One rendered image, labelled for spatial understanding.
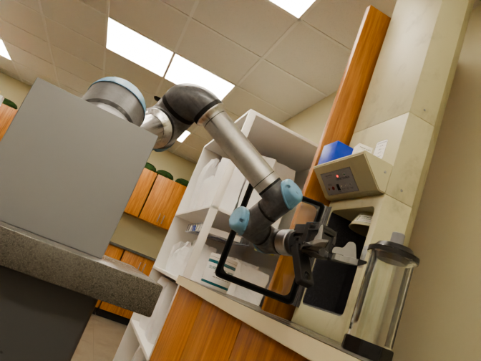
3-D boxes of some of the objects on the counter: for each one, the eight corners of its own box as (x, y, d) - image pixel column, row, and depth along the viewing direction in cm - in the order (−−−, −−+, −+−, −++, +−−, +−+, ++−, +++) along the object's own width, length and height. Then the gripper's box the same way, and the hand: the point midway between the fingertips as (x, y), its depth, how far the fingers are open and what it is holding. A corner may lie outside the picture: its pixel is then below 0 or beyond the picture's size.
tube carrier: (404, 365, 83) (429, 264, 88) (372, 354, 78) (401, 246, 83) (361, 348, 92) (386, 257, 97) (330, 336, 87) (358, 241, 92)
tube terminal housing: (346, 343, 154) (400, 160, 173) (408, 369, 124) (464, 144, 143) (290, 321, 148) (352, 133, 167) (341, 343, 118) (409, 111, 137)
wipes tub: (221, 291, 193) (232, 261, 197) (230, 296, 181) (242, 263, 185) (196, 282, 190) (208, 251, 194) (203, 285, 178) (216, 252, 181)
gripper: (274, 213, 113) (328, 212, 97) (321, 238, 123) (378, 241, 107) (265, 242, 111) (319, 246, 94) (314, 266, 120) (371, 273, 104)
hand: (348, 255), depth 99 cm, fingers open, 14 cm apart
